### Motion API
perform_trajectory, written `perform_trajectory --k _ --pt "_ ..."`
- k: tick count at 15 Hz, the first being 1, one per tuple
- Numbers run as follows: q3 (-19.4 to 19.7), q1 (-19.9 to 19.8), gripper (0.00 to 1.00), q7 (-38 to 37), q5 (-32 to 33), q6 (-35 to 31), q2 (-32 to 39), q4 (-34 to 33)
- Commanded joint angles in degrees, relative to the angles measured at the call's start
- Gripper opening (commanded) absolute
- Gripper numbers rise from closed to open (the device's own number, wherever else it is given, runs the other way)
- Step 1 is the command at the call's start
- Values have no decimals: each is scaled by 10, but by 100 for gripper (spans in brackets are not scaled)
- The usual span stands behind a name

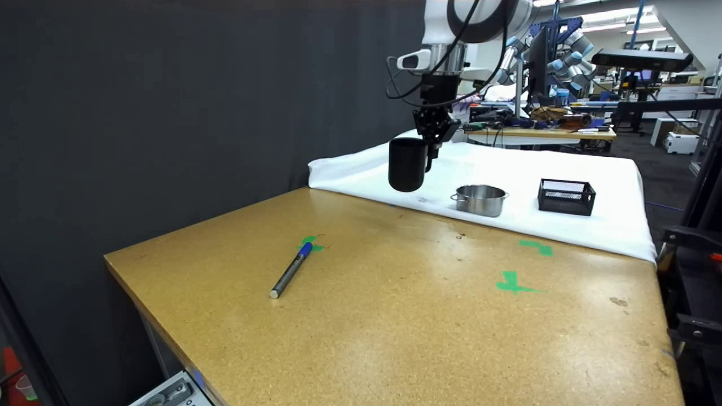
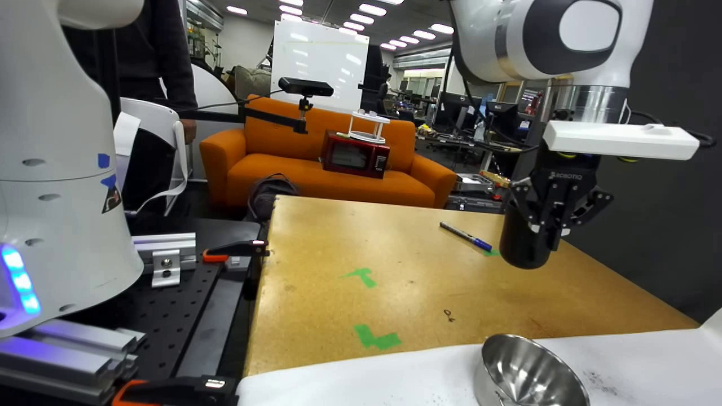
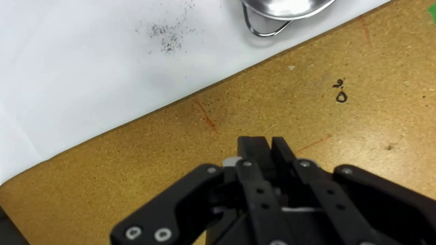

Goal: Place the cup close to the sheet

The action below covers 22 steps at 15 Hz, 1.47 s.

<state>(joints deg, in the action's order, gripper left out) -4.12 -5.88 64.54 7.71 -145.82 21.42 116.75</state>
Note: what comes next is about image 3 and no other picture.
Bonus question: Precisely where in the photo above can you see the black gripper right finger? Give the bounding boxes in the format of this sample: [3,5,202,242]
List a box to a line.
[272,136,436,245]

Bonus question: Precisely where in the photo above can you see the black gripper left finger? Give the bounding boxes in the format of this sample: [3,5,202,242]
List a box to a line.
[110,134,295,245]

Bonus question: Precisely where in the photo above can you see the white sheet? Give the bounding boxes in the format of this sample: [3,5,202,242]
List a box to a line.
[0,0,393,186]

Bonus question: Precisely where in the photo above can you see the small stainless steel pot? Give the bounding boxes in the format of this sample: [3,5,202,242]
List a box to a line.
[239,0,339,39]

